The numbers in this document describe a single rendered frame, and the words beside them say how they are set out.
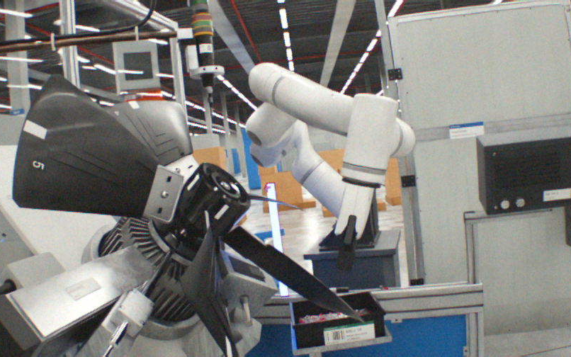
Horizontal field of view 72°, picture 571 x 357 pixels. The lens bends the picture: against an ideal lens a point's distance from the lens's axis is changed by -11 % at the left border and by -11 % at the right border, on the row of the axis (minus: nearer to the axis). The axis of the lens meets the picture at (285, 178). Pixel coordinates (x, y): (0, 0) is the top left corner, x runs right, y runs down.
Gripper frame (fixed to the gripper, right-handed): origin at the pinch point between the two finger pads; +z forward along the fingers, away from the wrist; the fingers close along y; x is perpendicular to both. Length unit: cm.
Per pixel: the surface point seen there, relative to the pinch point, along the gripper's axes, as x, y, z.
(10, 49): -66, 23, -30
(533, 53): 76, -178, -91
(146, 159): -33.3, 20.5, -14.1
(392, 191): 16, -815, 69
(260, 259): -15.8, 3.5, 2.9
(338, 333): 1.3, -11.8, 21.1
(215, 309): -11.7, 36.4, -0.4
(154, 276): -26.0, 26.3, 2.5
